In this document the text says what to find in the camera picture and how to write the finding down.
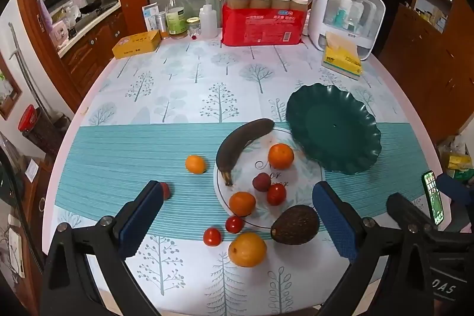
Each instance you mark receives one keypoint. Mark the wooden wall cabinet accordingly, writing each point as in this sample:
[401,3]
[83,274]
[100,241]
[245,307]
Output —
[426,42]

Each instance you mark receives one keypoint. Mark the white storage box clear door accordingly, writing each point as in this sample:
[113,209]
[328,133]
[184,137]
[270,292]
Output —
[346,16]

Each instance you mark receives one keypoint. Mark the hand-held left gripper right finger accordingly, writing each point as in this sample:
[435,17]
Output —
[333,223]

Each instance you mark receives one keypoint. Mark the overripe dark banana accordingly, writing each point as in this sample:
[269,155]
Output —
[240,145]

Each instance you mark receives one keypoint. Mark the tree-printed tablecloth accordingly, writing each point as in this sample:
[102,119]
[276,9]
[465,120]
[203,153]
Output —
[177,90]

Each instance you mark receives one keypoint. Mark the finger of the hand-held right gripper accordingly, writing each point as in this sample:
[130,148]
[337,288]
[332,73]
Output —
[457,188]
[407,210]

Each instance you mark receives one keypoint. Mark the yellow tissue pack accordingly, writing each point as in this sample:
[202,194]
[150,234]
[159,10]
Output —
[342,58]

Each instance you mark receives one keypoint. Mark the dark avocado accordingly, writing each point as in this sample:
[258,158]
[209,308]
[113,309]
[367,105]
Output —
[295,225]

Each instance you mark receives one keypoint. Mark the pink box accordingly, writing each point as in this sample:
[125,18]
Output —
[60,34]

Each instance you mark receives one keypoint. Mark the smartphone with lit screen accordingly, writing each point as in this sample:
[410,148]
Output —
[434,197]

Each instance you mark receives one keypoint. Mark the dark green scalloped plate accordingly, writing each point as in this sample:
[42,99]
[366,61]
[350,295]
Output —
[333,127]

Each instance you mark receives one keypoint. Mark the large yellow orange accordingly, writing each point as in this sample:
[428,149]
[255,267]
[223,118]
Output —
[247,249]

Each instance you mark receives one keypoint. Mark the white squeeze bottle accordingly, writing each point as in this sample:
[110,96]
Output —
[208,21]

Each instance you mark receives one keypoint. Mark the wooden picture frame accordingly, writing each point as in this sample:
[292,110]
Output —
[9,90]

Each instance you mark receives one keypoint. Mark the white and blue carton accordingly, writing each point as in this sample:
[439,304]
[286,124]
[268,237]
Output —
[150,17]

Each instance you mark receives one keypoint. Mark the metal tin can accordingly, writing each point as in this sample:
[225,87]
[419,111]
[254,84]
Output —
[162,23]

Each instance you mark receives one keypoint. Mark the small glass jar gold lid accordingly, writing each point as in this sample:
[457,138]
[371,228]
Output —
[193,28]

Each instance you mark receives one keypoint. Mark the red plastic package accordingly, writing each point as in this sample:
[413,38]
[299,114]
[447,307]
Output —
[259,27]

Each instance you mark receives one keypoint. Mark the oil bottle green label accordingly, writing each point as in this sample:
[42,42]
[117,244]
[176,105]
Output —
[176,21]

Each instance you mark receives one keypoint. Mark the small tangerine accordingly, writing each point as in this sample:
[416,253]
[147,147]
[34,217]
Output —
[195,164]

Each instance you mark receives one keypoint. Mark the red lidded container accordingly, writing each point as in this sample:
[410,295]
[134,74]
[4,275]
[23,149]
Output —
[29,118]

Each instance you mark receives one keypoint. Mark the red cherry tomato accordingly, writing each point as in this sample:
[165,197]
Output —
[211,236]
[276,194]
[234,224]

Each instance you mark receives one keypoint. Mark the yellow bag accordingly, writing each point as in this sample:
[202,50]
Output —
[458,162]

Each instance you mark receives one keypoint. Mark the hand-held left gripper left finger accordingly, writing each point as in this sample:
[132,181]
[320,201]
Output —
[142,219]

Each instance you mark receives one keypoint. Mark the yellow cardboard box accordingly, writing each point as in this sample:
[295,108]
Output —
[136,44]

